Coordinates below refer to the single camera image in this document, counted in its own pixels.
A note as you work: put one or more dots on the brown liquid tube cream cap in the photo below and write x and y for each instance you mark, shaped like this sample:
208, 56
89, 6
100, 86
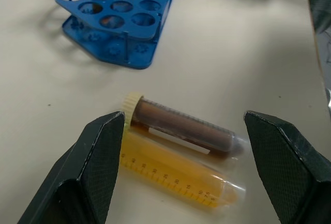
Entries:
181, 128

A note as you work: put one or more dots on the blue test tube rack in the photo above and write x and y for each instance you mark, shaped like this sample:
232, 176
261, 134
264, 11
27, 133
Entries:
121, 24

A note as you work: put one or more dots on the dark patterned fabric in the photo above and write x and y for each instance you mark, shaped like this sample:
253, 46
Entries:
320, 1

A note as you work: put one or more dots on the yellow liquid centrifuge tube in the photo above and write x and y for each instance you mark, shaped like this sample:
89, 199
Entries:
170, 172

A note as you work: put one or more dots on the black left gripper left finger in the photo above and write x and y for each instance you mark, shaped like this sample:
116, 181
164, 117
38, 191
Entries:
85, 172

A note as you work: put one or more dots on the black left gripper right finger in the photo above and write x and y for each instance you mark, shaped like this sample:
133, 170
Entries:
287, 167

